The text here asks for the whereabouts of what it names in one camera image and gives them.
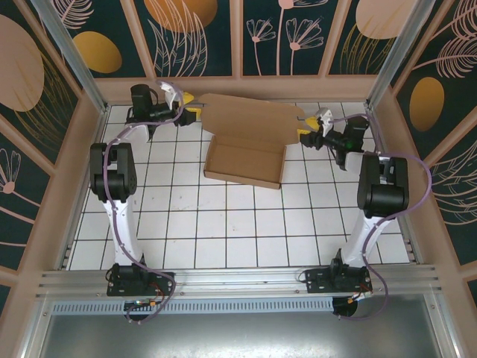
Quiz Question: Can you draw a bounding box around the aluminium frame post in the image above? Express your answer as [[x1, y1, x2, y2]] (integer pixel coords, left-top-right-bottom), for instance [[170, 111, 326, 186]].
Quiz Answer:
[[30, 0, 112, 115], [364, 0, 440, 110]]

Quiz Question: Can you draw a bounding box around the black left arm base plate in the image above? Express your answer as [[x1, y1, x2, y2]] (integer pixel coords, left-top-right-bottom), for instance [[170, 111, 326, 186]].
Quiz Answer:
[[107, 271, 176, 298]]

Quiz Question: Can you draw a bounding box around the grey metal sheet panel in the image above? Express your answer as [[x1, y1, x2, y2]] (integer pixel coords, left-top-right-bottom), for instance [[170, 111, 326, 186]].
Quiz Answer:
[[20, 292, 461, 358]]

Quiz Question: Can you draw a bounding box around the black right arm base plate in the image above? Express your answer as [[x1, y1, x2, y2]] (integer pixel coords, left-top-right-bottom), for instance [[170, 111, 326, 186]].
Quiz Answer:
[[304, 268, 373, 295]]

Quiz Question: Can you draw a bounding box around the aluminium extrusion mounting rail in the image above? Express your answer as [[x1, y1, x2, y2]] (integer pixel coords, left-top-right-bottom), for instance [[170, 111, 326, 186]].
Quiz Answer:
[[35, 265, 446, 299]]

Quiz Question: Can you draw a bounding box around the aluminium table side rail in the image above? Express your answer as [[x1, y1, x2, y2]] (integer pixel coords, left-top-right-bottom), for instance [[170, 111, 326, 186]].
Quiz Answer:
[[55, 107, 111, 270], [364, 107, 424, 266]]

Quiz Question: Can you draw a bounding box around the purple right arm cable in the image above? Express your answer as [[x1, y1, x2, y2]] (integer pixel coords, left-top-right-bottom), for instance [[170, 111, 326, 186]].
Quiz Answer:
[[327, 111, 433, 321]]

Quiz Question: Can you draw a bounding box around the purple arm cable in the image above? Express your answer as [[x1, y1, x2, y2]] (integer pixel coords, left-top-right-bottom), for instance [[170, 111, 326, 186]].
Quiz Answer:
[[327, 111, 433, 321], [103, 80, 187, 325]]

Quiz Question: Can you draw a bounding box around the brown cardboard box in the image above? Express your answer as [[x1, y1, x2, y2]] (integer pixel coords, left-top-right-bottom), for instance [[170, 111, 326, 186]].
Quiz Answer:
[[199, 92, 306, 190]]

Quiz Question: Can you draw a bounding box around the yellow power connector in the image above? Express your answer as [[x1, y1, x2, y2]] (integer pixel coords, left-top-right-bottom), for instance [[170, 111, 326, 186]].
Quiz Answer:
[[348, 290, 374, 304]]

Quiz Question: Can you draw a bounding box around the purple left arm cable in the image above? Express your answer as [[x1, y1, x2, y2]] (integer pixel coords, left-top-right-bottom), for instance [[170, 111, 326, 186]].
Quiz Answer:
[[103, 80, 187, 325]]

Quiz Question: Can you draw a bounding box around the small green circuit board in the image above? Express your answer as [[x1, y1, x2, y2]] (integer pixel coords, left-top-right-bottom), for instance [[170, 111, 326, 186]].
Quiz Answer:
[[124, 298, 158, 311]]

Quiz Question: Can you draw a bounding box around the grey slotted cable duct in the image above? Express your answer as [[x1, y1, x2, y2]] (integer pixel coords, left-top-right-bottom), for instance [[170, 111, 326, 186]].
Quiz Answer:
[[48, 297, 335, 315]]

